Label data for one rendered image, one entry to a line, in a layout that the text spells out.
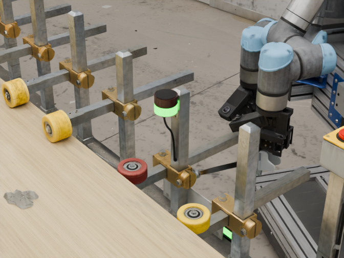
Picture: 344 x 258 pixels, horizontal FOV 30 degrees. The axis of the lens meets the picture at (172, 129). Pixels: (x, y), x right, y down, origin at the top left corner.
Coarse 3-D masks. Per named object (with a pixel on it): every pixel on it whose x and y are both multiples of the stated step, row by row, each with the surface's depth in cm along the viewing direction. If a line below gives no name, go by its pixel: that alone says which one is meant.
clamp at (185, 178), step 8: (168, 152) 182; (160, 160) 179; (168, 160) 179; (168, 168) 176; (168, 176) 178; (176, 176) 175; (184, 176) 173; (192, 176) 175; (176, 184) 176; (184, 184) 174; (192, 184) 176
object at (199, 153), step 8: (224, 136) 191; (232, 136) 191; (208, 144) 188; (216, 144) 188; (224, 144) 189; (232, 144) 192; (192, 152) 184; (200, 152) 184; (208, 152) 186; (216, 152) 188; (192, 160) 183; (200, 160) 185; (152, 168) 177; (160, 168) 177; (152, 176) 175; (160, 176) 177; (136, 184) 172; (144, 184) 174
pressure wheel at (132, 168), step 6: (120, 162) 171; (126, 162) 172; (132, 162) 172; (138, 162) 172; (144, 162) 172; (120, 168) 169; (126, 168) 170; (132, 168) 169; (138, 168) 170; (144, 168) 169; (126, 174) 167; (132, 174) 167; (138, 174) 167; (144, 174) 169; (132, 180) 168; (138, 180) 168; (144, 180) 170
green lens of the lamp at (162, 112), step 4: (156, 108) 161; (160, 108) 160; (172, 108) 160; (176, 108) 162; (156, 112) 162; (160, 112) 161; (164, 112) 160; (168, 112) 160; (172, 112) 161; (176, 112) 162; (164, 116) 161; (168, 116) 161
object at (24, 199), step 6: (6, 192) 159; (12, 192) 159; (18, 192) 158; (24, 192) 159; (30, 192) 159; (6, 198) 158; (12, 198) 157; (18, 198) 158; (24, 198) 156; (30, 198) 158; (36, 198) 159; (18, 204) 156; (24, 204) 156; (30, 204) 157
